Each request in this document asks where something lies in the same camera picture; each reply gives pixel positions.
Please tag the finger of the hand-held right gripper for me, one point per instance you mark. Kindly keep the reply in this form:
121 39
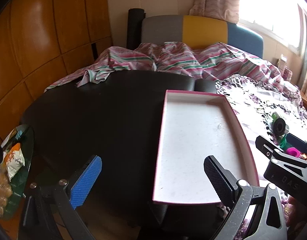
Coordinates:
286 175
297 142

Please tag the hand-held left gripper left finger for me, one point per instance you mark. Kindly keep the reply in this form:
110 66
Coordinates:
86 182

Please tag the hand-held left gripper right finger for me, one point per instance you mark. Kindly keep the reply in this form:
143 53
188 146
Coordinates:
218 180

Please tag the magenta plastic scoop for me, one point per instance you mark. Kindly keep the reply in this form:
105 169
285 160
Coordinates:
293 152

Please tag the teal plastic piece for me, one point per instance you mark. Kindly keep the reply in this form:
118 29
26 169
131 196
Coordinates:
283 143

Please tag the black grey lidded cup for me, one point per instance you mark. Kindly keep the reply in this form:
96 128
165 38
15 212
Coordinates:
279 127

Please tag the green plug-in device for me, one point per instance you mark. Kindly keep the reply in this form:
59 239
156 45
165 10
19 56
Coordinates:
275 115

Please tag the pink-edged white box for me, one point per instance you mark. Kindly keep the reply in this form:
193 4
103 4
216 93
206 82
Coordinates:
193 135

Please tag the wooden nightstand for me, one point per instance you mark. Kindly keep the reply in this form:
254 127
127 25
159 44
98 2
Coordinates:
306 100

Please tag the floral embroidered tablecloth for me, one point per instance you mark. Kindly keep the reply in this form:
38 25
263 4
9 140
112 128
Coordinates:
248 105

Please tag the pink small box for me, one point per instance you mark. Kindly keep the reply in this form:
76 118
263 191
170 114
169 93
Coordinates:
288 73

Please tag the black leather bench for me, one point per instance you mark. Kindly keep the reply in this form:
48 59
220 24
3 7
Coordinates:
93 110

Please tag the white snack bag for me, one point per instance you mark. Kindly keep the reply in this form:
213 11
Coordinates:
14 163

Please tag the orange snack bag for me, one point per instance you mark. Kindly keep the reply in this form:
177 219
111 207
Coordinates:
12 147

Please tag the white small box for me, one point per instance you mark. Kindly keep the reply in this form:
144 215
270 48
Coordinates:
282 61

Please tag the clear bag of golden candies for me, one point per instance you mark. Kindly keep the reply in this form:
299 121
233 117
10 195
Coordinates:
1 192

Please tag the pink striped blanket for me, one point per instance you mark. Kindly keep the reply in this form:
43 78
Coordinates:
181 60

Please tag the large window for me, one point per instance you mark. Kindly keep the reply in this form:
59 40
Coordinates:
263 5

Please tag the grey yellow blue headboard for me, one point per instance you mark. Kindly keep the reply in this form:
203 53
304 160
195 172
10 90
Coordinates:
203 30

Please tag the wooden wardrobe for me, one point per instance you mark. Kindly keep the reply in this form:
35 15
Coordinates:
43 30

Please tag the black rolled mat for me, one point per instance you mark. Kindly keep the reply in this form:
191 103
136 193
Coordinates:
136 27

